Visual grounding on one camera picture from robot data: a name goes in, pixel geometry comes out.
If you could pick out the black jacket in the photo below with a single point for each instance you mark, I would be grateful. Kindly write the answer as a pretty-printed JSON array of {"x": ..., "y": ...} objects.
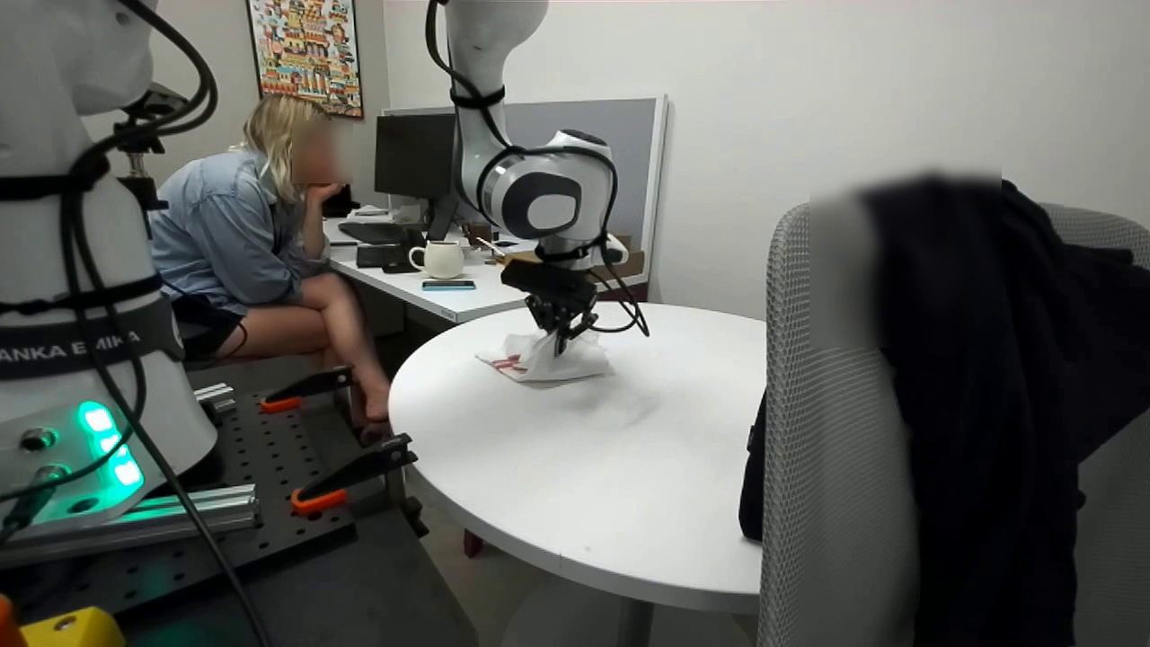
[{"x": 994, "y": 383}]

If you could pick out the black keyboard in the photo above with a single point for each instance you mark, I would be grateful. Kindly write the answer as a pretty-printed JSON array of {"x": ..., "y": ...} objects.
[{"x": 377, "y": 231}]

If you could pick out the grey mesh office chair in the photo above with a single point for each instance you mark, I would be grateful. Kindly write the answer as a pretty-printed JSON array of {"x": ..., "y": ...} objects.
[{"x": 827, "y": 420}]

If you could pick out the black computer monitor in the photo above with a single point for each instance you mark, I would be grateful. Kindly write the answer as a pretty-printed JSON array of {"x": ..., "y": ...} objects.
[{"x": 413, "y": 158}]

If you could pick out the black camera on stand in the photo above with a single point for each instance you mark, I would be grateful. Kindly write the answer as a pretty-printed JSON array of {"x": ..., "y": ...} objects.
[{"x": 149, "y": 108}]

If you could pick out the yellow box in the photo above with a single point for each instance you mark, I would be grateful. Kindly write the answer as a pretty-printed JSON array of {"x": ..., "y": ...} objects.
[{"x": 73, "y": 632}]

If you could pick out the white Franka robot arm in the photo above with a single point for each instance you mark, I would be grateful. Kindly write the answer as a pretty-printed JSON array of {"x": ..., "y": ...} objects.
[{"x": 60, "y": 238}]

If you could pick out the grey partition with white frame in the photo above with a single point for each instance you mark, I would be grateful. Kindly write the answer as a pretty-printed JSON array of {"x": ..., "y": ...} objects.
[{"x": 635, "y": 166}]

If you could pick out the seated person in blue shirt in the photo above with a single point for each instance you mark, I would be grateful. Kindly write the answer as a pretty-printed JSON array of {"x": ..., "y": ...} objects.
[{"x": 229, "y": 235}]

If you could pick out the black clamp with orange tips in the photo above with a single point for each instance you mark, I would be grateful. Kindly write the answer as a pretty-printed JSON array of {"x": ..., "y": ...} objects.
[
  {"x": 311, "y": 386},
  {"x": 362, "y": 468}
]

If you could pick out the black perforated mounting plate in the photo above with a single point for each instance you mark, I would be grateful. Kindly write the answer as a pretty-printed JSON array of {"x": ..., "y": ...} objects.
[{"x": 269, "y": 462}]

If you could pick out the smartphone with teal case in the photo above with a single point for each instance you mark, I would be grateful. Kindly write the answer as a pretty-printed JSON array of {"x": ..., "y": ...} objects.
[{"x": 447, "y": 286}]

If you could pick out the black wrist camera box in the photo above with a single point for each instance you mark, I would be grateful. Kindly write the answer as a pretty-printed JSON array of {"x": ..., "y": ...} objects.
[{"x": 522, "y": 274}]

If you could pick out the flat brown cardboard box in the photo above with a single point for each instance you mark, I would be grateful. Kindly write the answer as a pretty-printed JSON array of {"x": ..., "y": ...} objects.
[{"x": 635, "y": 263}]

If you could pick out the white cloth with red stripes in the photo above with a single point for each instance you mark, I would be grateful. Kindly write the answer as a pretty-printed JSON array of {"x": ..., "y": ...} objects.
[{"x": 540, "y": 360}]

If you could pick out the white teapot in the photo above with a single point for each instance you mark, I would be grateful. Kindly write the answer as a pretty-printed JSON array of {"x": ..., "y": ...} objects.
[{"x": 438, "y": 262}]

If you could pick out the aluminium rail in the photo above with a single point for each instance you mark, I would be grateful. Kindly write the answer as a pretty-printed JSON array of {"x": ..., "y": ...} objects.
[{"x": 179, "y": 510}]

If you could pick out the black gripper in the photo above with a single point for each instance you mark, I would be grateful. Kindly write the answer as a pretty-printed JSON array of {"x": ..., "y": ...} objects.
[{"x": 562, "y": 298}]

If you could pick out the colourful framed poster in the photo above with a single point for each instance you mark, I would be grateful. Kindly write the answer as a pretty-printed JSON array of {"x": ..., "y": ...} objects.
[{"x": 305, "y": 52}]

